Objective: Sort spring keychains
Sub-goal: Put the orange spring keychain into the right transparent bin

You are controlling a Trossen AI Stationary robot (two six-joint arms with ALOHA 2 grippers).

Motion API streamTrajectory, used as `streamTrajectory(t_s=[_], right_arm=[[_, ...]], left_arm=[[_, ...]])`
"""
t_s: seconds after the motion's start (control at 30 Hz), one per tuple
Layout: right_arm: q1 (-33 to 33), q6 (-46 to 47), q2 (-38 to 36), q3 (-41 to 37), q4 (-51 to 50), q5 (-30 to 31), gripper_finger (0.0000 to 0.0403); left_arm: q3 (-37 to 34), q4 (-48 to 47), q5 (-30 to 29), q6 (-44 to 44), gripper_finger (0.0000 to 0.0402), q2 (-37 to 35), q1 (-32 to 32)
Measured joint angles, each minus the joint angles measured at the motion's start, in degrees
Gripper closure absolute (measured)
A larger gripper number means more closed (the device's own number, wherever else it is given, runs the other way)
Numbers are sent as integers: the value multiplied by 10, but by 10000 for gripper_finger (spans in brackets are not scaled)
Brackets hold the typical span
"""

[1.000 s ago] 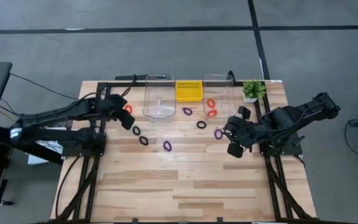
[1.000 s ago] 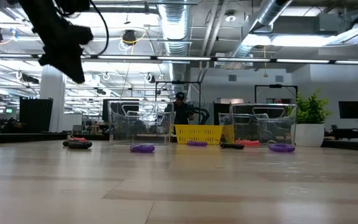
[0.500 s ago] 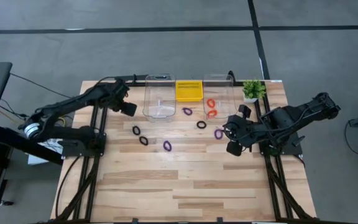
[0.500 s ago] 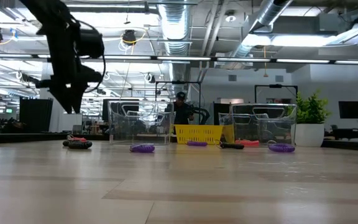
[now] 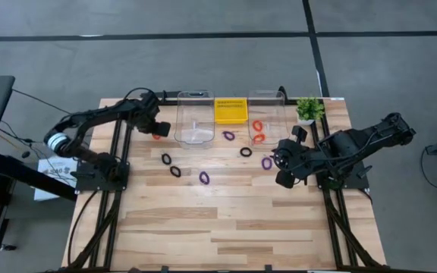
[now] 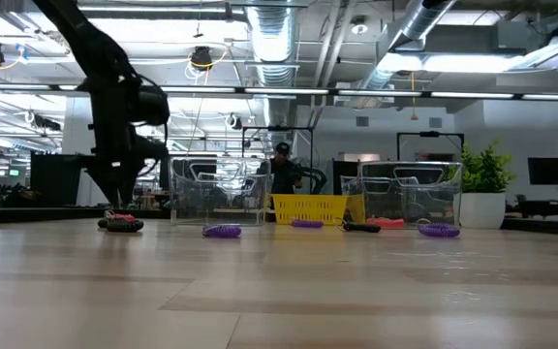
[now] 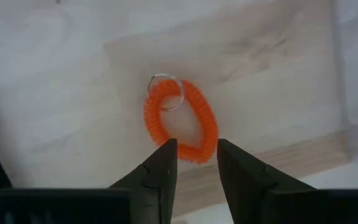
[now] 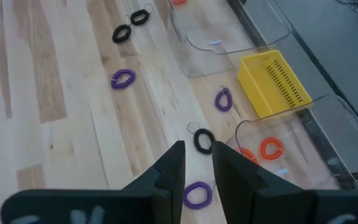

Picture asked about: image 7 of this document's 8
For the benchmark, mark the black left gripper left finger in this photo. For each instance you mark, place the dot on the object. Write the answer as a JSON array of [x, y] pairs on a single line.
[[157, 186]]

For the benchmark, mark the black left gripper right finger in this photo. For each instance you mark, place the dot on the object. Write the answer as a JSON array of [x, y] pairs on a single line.
[[241, 186]]

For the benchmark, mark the clear plastic bin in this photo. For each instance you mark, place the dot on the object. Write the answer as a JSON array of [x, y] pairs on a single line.
[[340, 77]]

